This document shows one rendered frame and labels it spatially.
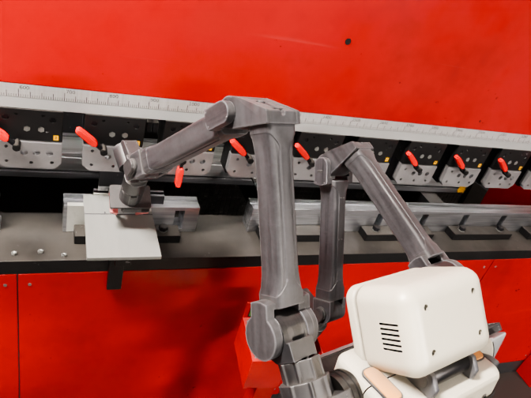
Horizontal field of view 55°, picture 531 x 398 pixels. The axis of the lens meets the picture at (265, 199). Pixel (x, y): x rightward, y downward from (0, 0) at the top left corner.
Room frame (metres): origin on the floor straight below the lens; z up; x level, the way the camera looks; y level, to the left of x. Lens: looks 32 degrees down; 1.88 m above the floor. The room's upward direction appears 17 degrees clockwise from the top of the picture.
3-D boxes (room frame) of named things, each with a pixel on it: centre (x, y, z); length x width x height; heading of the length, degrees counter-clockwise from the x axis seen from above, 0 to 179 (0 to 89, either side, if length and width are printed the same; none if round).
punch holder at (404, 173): (1.63, -0.45, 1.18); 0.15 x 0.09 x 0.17; 118
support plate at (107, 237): (1.05, 0.35, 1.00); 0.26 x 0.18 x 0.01; 28
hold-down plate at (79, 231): (1.15, 0.36, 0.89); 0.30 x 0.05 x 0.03; 118
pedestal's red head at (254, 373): (1.04, -0.16, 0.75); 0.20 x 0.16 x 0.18; 111
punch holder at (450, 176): (1.73, -0.62, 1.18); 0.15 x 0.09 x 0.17; 118
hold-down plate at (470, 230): (1.78, -0.85, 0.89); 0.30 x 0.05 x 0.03; 118
